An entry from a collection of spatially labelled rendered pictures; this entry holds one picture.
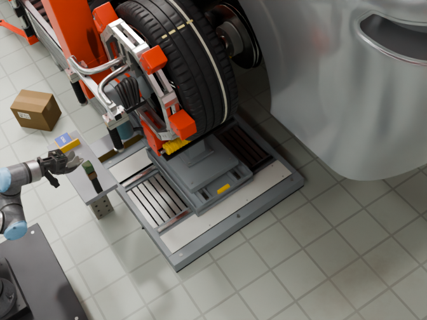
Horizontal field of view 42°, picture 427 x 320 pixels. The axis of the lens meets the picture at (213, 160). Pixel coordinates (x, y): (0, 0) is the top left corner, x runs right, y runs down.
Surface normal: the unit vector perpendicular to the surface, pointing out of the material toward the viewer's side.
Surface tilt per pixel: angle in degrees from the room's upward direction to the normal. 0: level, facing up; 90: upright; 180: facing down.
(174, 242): 0
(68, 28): 90
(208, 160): 0
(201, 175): 0
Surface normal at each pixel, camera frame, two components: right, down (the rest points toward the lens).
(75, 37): 0.58, 0.62
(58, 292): -0.11, -0.59
